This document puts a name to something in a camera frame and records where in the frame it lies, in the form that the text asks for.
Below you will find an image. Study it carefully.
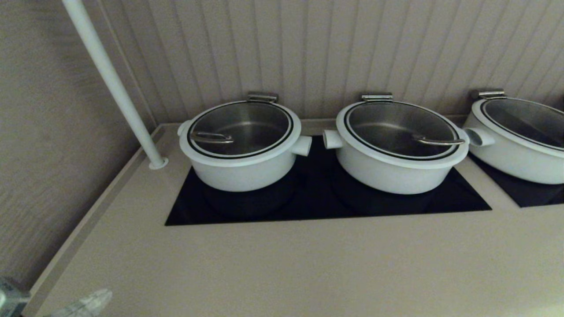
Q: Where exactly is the glass lid with white rim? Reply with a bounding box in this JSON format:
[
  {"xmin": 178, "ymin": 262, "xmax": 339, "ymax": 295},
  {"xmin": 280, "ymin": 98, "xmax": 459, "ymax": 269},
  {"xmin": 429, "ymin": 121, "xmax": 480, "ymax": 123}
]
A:
[
  {"xmin": 336, "ymin": 100, "xmax": 470, "ymax": 170},
  {"xmin": 472, "ymin": 97, "xmax": 564, "ymax": 158},
  {"xmin": 180, "ymin": 100, "xmax": 302, "ymax": 169}
]

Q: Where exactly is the white pot with steel insert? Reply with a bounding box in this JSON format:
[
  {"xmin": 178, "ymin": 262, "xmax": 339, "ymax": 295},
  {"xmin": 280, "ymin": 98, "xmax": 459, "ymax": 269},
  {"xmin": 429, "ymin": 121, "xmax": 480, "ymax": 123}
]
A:
[
  {"xmin": 178, "ymin": 101, "xmax": 312, "ymax": 192},
  {"xmin": 323, "ymin": 101, "xmax": 470, "ymax": 195},
  {"xmin": 463, "ymin": 98, "xmax": 564, "ymax": 184}
]

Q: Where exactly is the white support pole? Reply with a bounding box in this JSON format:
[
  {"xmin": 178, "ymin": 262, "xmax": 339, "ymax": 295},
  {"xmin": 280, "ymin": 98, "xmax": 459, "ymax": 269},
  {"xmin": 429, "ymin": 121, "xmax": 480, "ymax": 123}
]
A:
[{"xmin": 62, "ymin": 0, "xmax": 169, "ymax": 170}]

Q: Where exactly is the large black induction cooktop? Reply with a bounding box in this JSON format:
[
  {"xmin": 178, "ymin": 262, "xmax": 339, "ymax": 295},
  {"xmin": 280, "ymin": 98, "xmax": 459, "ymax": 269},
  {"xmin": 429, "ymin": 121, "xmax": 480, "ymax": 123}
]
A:
[{"xmin": 165, "ymin": 136, "xmax": 492, "ymax": 226}]

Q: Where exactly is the small black induction cooktop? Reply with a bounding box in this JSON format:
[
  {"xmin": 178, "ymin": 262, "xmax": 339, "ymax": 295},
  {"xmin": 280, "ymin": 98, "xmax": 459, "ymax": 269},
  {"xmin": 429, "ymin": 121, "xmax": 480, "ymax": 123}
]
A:
[{"xmin": 468, "ymin": 152, "xmax": 564, "ymax": 208}]

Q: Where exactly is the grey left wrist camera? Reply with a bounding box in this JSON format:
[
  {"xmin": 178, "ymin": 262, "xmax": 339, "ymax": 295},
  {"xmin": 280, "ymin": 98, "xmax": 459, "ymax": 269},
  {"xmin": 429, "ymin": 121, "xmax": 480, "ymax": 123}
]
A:
[{"xmin": 0, "ymin": 277, "xmax": 30, "ymax": 317}]

